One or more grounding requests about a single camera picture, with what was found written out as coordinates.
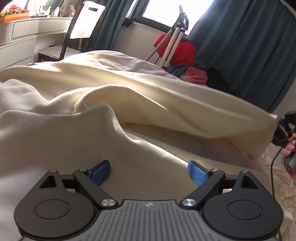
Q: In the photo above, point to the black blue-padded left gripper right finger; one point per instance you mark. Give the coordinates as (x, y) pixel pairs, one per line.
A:
(208, 184)

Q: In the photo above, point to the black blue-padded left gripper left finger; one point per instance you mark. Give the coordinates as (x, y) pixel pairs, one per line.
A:
(89, 182)

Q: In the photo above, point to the cream white sweatpants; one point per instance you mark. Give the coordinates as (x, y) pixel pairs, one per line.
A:
(67, 115)

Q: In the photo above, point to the white folding tripod stand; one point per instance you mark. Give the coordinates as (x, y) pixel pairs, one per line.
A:
(171, 39)

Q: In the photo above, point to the person's hand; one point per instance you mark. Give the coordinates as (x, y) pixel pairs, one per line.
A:
(290, 148)

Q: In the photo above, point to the teal curtain right side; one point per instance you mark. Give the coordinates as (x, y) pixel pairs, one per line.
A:
(252, 45)

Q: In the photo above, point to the pink crumpled garment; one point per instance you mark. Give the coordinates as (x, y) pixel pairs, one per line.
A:
(195, 76)

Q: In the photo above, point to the red cloth bundle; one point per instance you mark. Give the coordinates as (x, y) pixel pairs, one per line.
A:
(184, 54)

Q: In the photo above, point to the teal curtain beside desk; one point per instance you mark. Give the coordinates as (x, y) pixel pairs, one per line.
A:
(107, 28)

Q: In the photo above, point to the white chest of drawers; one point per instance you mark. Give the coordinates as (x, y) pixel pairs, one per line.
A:
(19, 52)

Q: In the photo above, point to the dark wood white-seat chair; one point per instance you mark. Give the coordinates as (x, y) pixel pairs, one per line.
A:
(81, 27)

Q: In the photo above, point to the white vanity desk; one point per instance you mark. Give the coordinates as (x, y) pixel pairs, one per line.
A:
(15, 30)

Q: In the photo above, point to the orange box on desk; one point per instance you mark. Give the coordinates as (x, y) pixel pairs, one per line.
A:
(13, 17)

